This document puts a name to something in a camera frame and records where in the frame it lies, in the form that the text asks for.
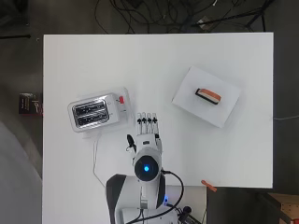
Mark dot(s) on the slice of toast bread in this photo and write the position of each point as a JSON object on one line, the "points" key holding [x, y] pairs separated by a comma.
{"points": [[210, 94]]}

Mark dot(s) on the black block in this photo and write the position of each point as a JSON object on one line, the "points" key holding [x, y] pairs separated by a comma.
{"points": [[202, 96]]}

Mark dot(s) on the grey hanging sheet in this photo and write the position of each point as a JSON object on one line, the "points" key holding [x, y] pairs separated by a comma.
{"points": [[15, 180]]}

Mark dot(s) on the black rod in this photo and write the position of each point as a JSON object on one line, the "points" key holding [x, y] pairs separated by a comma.
{"points": [[15, 36]]}

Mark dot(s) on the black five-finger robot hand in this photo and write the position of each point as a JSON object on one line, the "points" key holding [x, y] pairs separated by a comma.
{"points": [[149, 137]]}

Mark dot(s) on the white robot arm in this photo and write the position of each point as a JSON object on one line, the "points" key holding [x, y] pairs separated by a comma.
{"points": [[124, 196]]}

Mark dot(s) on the small black clamp knob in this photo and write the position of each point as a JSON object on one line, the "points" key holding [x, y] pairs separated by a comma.
{"points": [[185, 213]]}

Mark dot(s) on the steel toaster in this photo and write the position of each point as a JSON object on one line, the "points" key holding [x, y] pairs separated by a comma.
{"points": [[93, 113]]}

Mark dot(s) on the orange tape strip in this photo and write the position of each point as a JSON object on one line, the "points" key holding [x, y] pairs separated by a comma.
{"points": [[208, 185]]}

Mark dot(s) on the white flat box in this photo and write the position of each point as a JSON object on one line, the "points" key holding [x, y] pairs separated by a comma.
{"points": [[193, 105]]}

